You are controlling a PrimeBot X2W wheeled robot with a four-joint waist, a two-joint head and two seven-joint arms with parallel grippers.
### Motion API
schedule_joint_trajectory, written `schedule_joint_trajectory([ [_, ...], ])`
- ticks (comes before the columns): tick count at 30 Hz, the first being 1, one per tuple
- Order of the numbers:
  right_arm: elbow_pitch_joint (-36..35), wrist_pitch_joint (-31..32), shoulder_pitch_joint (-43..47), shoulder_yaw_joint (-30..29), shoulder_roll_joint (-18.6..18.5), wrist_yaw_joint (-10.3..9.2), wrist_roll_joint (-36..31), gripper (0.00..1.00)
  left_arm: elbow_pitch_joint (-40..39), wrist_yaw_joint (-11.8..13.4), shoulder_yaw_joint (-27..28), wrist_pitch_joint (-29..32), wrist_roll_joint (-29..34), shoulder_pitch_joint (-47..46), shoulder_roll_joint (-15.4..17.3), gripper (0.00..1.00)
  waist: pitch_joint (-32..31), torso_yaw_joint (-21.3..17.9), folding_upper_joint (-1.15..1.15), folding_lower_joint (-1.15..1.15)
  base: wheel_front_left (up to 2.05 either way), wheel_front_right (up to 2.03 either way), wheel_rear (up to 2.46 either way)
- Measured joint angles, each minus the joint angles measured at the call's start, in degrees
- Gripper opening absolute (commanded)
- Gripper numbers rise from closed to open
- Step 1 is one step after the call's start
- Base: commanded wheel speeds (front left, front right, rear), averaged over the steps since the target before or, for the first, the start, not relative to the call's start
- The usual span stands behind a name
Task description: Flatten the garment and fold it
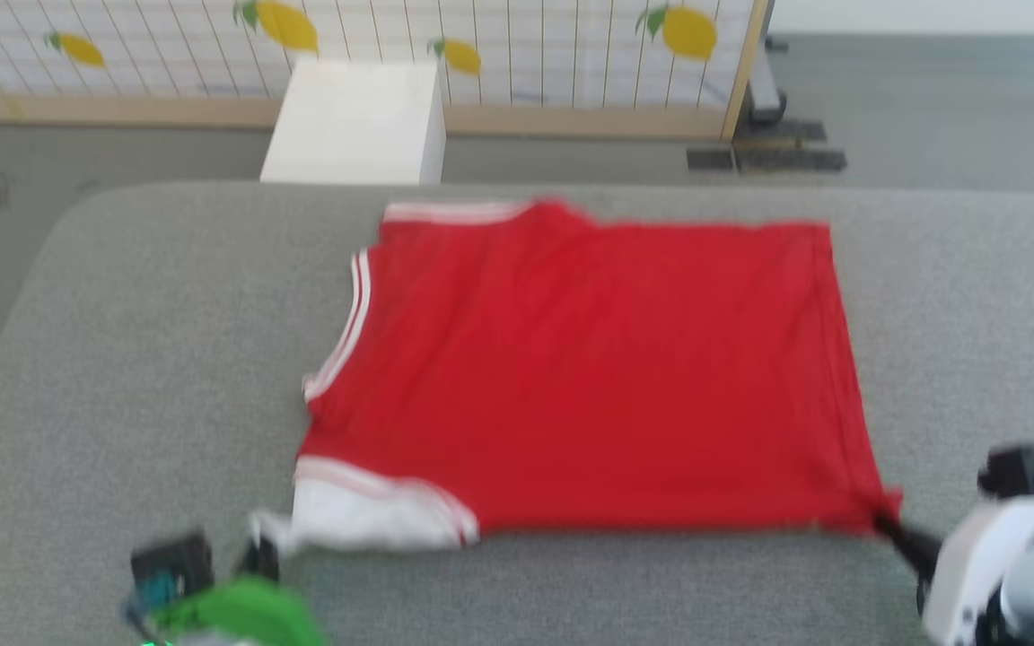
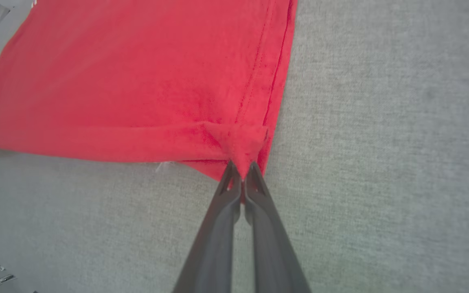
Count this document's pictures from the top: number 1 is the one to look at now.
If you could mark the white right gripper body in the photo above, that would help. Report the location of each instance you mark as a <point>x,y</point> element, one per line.
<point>975,574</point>

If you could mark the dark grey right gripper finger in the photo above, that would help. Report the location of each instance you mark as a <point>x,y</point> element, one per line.
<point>912,543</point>

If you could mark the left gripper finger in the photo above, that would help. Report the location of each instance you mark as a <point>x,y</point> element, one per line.
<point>258,558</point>

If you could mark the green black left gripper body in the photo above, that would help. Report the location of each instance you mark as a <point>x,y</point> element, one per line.
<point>239,615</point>

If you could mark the red garment with white trim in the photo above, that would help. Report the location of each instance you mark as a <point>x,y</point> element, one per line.
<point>598,368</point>

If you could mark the long black floor mat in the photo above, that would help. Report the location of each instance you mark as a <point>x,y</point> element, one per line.
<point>791,160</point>

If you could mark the black floor mat under screen foot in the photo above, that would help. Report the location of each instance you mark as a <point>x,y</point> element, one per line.
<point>782,132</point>

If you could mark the small black floor mat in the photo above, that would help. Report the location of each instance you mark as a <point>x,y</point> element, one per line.
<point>711,160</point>

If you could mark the white box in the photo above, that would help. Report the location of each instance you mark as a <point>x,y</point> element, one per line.
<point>355,126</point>

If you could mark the grey caster leg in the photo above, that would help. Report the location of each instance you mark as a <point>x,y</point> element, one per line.
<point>764,90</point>

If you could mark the wooden framed lemon print screen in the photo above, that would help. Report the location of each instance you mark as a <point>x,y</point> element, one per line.
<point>517,54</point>

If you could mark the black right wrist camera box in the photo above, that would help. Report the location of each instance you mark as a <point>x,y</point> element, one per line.
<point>1024,469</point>

